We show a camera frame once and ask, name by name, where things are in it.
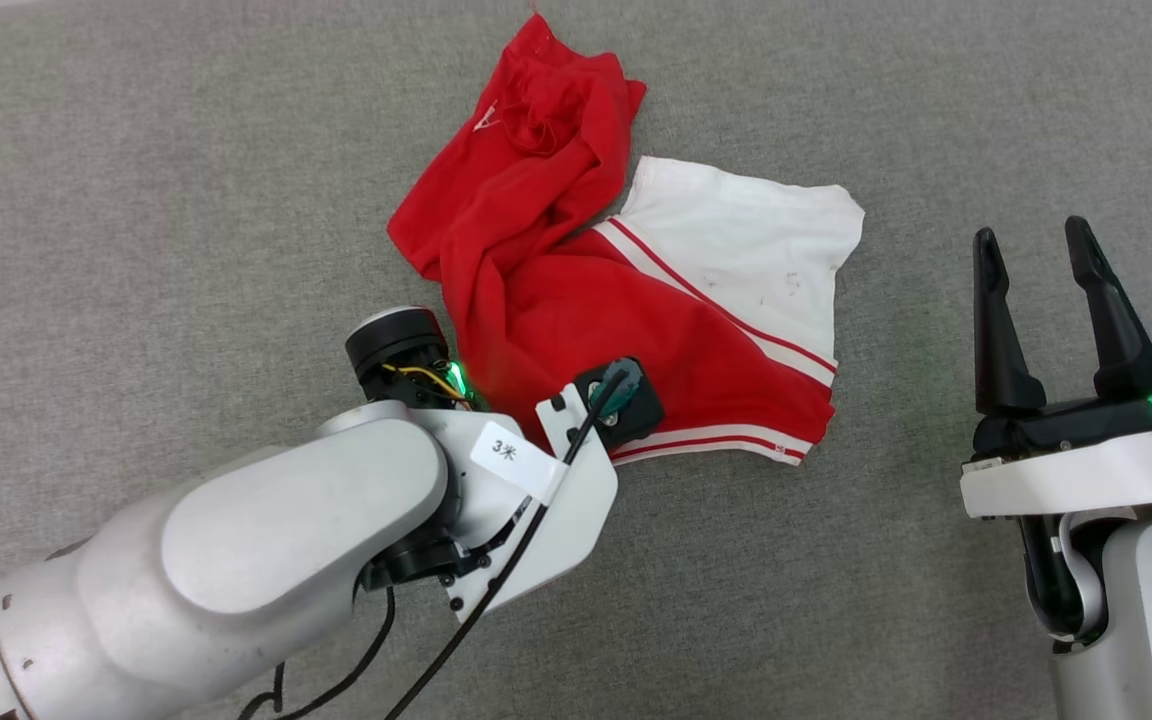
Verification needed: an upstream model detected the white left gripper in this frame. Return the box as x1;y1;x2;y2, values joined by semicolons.
344;307;620;624

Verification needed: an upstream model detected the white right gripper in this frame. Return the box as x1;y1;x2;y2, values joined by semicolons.
960;216;1152;519

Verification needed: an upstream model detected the red and white basketball jersey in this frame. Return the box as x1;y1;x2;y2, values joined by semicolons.
386;12;866;468

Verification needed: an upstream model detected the white paper label tag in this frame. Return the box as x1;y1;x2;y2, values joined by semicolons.
469;420;556;499

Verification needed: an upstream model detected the thick black cable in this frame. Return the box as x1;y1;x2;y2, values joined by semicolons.
383;368;629;720

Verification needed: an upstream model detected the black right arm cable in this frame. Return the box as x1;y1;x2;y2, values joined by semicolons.
1018;514;1109;644

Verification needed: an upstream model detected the thin black cable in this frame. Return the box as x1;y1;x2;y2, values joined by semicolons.
236;588;398;720

